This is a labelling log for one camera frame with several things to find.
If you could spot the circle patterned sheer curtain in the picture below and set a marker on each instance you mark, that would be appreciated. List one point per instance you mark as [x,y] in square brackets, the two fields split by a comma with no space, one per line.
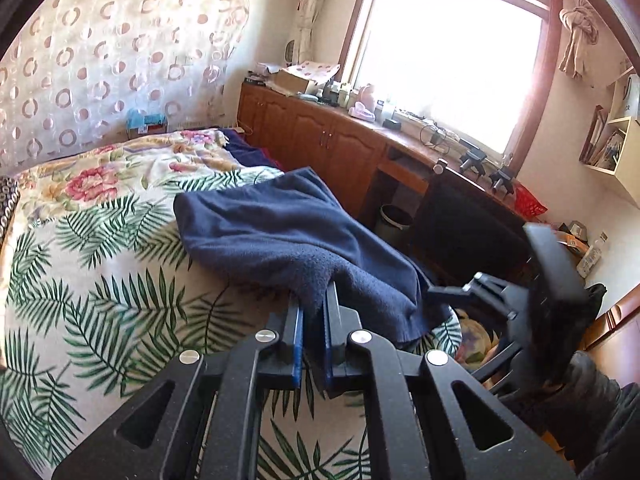
[100,60]

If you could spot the cream wall shelf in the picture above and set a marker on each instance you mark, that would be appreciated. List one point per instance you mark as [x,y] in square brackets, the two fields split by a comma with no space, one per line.
[627,160]

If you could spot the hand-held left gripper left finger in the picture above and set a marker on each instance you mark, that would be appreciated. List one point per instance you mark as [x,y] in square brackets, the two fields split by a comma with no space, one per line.
[298,350]

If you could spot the grey trash bin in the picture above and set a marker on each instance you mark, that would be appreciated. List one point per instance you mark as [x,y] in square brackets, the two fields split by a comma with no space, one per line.
[394,225]

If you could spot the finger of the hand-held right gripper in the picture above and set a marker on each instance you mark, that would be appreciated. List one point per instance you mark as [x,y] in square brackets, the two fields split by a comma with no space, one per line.
[492,360]
[460,292]

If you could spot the tied beige curtain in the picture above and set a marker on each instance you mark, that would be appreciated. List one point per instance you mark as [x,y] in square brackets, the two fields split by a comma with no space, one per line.
[577,40]

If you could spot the dotted wrapping paper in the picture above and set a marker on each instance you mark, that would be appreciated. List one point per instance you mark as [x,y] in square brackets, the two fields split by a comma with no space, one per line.
[317,67]

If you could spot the group of small bottles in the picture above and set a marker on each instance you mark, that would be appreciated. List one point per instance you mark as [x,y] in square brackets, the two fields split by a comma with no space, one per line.
[336,94]

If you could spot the dark patterned cloth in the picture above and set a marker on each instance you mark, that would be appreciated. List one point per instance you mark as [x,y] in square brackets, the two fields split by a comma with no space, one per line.
[6,200]

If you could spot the person's right forearm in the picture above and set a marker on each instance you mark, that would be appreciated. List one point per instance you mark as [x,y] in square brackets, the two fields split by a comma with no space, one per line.
[600,410]

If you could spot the wooden cabinet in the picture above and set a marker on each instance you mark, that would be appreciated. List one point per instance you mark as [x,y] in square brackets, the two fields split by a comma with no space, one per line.
[310,130]

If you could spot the blue tissue box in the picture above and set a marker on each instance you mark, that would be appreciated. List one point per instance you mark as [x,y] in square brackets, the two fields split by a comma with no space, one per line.
[145,121]

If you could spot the floral quilt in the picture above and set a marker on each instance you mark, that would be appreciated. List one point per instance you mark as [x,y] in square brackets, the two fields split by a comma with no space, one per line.
[125,170]

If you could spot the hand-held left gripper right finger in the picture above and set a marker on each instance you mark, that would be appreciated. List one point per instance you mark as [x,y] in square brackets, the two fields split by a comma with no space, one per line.
[327,340]

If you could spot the pink plastic item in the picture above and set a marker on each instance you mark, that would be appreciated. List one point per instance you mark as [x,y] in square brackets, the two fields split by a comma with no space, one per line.
[364,111]

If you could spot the red basket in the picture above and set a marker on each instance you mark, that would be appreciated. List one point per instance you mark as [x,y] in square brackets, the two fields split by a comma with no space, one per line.
[530,202]

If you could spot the leaf print bed sheet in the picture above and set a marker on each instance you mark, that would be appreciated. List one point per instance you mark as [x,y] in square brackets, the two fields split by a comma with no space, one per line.
[100,310]

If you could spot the navy blanket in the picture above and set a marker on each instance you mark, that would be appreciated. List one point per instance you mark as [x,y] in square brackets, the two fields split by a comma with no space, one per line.
[250,152]

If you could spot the black chair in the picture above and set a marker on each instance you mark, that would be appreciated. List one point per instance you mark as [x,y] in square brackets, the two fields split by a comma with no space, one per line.
[465,220]

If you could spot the small black clamp device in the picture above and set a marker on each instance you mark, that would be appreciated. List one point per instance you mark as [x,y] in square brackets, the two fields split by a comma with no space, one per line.
[472,155]
[502,176]

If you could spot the white power strip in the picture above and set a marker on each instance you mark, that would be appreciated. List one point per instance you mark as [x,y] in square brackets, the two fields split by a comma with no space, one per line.
[425,125]

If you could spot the navy printed t-shirt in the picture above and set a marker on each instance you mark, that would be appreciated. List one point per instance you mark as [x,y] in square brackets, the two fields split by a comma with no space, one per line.
[280,230]

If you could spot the beige window curtain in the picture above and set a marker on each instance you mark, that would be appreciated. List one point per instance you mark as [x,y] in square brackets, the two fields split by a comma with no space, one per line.
[310,10]

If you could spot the window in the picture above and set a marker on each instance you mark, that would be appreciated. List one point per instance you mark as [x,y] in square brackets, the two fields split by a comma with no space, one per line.
[440,60]

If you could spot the cardboard box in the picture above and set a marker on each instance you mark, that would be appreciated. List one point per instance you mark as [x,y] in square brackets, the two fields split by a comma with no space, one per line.
[292,81]

